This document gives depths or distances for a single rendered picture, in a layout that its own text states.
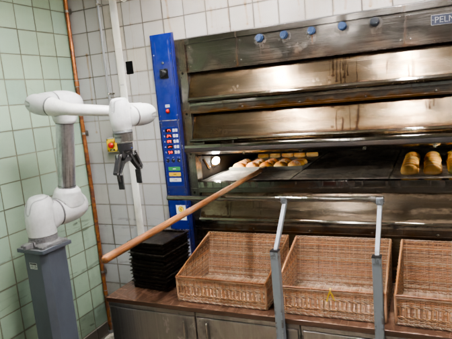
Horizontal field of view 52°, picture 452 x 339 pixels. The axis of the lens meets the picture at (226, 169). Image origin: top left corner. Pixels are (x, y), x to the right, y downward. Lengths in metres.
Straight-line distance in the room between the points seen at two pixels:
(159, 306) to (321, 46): 1.74
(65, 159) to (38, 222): 0.38
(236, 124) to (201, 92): 0.30
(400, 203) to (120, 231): 1.95
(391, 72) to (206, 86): 1.10
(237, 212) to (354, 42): 1.23
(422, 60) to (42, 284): 2.34
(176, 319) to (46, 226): 0.90
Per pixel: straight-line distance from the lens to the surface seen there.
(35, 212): 2.68
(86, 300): 3.63
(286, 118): 2.77
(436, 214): 2.73
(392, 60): 2.67
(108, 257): 1.72
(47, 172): 3.25
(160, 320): 2.85
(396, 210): 2.74
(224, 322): 2.64
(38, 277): 2.77
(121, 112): 2.20
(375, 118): 2.66
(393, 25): 2.68
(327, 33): 2.73
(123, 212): 3.43
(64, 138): 2.73
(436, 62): 2.65
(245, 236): 2.96
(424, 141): 2.52
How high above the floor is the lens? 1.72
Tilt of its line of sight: 9 degrees down
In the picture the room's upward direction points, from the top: 5 degrees counter-clockwise
